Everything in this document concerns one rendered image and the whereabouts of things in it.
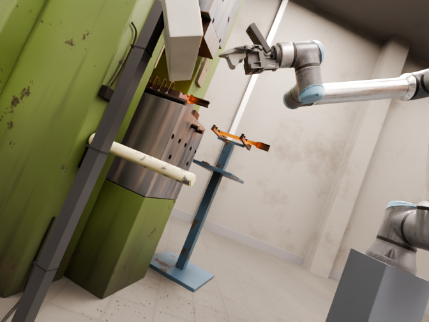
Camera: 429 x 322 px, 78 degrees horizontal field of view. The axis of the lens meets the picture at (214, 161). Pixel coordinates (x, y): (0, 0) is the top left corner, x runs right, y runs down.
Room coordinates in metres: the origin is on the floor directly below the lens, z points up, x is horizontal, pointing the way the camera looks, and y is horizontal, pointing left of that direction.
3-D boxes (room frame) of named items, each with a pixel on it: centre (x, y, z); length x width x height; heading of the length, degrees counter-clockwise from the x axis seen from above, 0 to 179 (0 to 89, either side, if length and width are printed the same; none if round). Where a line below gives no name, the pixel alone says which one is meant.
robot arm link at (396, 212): (1.14, -0.87, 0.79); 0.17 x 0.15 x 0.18; 3
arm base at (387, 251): (1.15, -0.87, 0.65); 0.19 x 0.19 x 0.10
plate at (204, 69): (1.66, 0.28, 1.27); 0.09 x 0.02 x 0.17; 164
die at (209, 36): (1.38, 0.44, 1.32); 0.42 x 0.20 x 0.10; 74
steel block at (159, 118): (1.43, 0.44, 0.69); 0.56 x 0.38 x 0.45; 74
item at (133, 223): (1.43, 0.44, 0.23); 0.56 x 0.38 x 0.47; 74
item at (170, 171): (0.96, 0.25, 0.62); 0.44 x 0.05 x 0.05; 74
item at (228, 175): (1.86, -0.06, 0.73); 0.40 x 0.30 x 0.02; 160
